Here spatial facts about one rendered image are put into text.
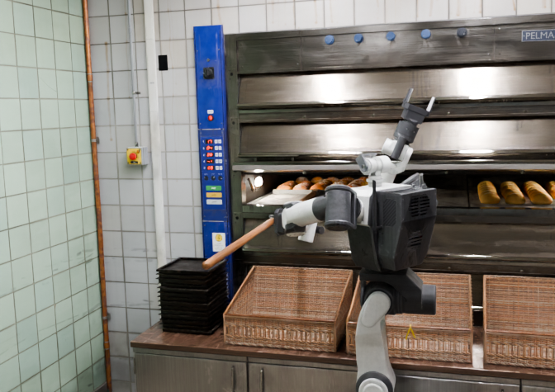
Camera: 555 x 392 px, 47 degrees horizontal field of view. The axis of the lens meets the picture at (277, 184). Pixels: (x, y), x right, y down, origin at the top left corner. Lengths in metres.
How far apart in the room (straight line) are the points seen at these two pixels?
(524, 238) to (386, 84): 1.01
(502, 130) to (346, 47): 0.87
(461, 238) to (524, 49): 0.96
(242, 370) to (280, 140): 1.19
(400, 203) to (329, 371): 1.06
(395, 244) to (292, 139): 1.26
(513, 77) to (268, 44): 1.23
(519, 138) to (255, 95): 1.34
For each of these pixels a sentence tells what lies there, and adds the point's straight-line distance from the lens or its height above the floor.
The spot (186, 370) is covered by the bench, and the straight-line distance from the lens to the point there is 3.27.
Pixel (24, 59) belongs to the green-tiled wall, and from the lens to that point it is 3.42.
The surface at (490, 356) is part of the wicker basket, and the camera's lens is 3.00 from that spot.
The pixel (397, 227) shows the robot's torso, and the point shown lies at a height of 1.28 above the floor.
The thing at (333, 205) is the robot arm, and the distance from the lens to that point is 2.25.
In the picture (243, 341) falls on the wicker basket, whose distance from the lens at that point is 3.16.
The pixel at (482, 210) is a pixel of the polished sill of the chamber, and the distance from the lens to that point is 3.32.
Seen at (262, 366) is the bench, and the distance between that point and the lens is 3.11.
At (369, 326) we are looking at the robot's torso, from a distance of 2.49.
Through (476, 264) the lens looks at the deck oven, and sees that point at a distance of 3.37.
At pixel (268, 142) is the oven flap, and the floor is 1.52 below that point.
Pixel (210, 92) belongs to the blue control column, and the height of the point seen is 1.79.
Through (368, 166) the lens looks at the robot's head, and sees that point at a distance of 2.40.
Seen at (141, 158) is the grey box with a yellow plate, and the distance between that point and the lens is 3.64.
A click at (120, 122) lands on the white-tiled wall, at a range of 3.77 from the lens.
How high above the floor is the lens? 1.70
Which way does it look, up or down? 7 degrees down
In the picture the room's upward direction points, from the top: 2 degrees counter-clockwise
